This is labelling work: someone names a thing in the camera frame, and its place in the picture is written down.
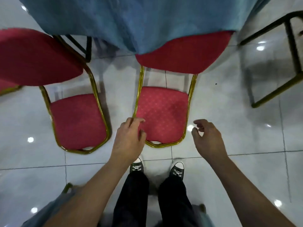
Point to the person's right hand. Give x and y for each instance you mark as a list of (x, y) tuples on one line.
[(210, 144)]

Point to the person's left hand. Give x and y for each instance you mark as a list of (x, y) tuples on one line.
[(127, 144)]

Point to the person's right forearm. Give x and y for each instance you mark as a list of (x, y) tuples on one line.
[(248, 193)]

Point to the person's left forearm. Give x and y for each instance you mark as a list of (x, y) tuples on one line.
[(90, 196)]

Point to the blue round table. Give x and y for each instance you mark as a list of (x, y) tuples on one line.
[(142, 21)]

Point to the black white canvas sneaker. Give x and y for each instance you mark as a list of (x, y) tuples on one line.
[(177, 171), (136, 166)]

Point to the black trousers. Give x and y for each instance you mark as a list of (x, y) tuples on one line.
[(132, 200)]

